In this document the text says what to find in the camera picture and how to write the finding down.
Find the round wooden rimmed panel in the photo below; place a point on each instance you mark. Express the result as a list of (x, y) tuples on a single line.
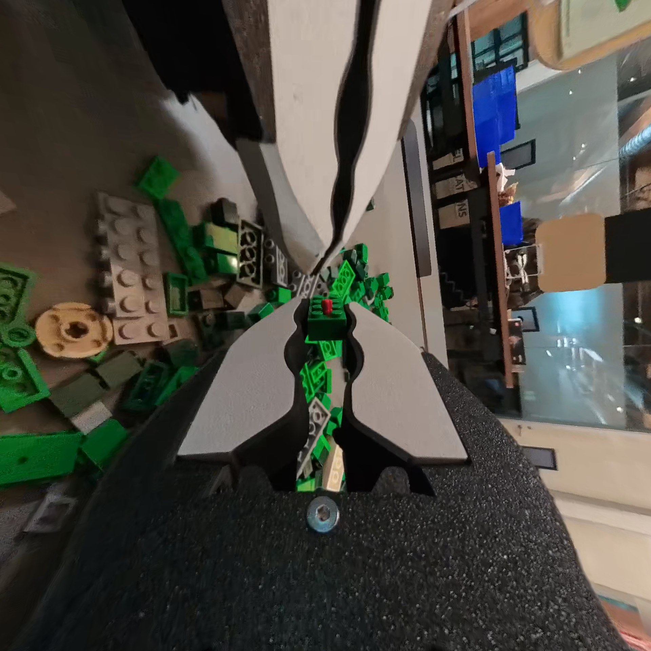
[(544, 40)]

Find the beige toy brick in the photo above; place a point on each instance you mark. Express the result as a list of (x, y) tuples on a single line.
[(335, 470)]

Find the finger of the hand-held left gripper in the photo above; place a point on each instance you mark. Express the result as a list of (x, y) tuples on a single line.
[(391, 76), (305, 127)]

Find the tan round toy plate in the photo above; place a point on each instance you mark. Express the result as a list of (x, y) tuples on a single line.
[(51, 330)]

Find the glass partition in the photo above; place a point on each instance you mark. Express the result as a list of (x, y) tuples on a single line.
[(569, 356)]

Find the dark grey toy plate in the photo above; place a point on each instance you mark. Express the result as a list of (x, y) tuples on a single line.
[(274, 262)]

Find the green sloped toy brick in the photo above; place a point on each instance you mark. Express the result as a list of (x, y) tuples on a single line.
[(104, 442)]

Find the small green toy tile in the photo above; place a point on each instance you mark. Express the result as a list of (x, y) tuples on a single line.
[(176, 295)]

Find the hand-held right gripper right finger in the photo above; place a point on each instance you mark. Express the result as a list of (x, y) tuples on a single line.
[(402, 396)]

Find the black framed window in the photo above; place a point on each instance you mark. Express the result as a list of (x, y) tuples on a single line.
[(501, 40)]

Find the green square toy plate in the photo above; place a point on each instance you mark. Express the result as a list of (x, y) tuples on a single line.
[(157, 178)]

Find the green toy plate underside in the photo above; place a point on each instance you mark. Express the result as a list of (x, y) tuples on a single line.
[(30, 391), (15, 290)]

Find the large flat green toy plate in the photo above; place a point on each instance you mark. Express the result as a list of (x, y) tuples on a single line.
[(40, 457)]

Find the large blue storage bin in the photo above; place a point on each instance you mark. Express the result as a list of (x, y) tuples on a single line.
[(493, 112)]

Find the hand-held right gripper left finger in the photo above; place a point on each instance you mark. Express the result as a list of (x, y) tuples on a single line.
[(249, 386)]

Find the wooden shelf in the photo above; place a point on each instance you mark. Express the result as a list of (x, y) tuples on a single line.
[(501, 325)]

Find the long green toy plate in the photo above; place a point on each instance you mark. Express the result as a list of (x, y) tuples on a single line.
[(180, 239)]

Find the dark grey hollow toy brick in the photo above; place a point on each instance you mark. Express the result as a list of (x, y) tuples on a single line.
[(250, 254)]

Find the pile of toy bricks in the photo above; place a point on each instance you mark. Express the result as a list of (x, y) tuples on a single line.
[(150, 386)]

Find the small blue storage bin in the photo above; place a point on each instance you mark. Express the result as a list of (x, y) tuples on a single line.
[(511, 224)]

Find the silver duct pipe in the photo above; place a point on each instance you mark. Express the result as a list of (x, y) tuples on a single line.
[(638, 140)]

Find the large grey studded toy plate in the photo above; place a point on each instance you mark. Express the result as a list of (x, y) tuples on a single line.
[(132, 264)]

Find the light grey sloped toy brick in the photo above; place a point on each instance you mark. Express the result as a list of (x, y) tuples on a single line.
[(91, 418)]

